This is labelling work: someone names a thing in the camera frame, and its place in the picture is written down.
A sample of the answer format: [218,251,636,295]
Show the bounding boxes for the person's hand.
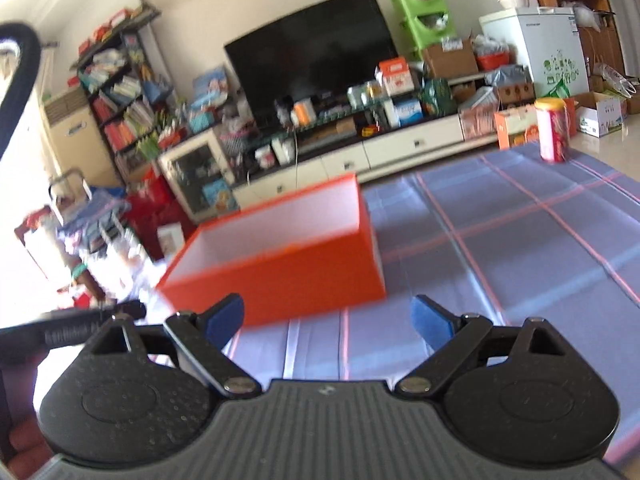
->
[6,414,53,479]

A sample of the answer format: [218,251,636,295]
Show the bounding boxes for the blue plaid tablecloth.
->
[227,146,639,478]

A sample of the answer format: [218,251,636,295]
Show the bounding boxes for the orange cardboard box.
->
[156,174,386,326]

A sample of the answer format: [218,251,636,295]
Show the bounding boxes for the white glass-door cabinet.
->
[157,128,240,224]

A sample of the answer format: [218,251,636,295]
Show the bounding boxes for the white TV stand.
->
[232,79,497,208]

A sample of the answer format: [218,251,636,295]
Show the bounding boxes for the white air conditioner unit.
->
[40,87,122,188]

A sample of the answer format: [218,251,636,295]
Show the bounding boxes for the orange gift box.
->
[494,105,539,150]

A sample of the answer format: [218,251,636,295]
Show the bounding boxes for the red yellow-lid canister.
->
[534,98,568,164]

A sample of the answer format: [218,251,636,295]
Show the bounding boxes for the dark bookshelf with books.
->
[70,3,174,183]

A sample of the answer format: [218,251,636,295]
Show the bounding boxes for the orange white product box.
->
[376,56,416,96]

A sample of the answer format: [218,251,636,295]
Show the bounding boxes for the brown cardboard box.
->
[421,39,478,79]

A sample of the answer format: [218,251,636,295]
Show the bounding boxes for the black flat television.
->
[224,0,398,131]

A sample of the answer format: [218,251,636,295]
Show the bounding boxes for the white chest freezer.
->
[480,6,589,98]

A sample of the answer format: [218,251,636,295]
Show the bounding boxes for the green stacking baskets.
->
[390,0,458,61]

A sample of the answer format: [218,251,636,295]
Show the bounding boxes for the white bowl on freezer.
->
[498,0,529,10]

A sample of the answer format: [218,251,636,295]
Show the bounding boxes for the wire trolley cart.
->
[14,168,149,306]

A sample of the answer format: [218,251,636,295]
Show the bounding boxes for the black curved cable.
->
[0,20,44,162]

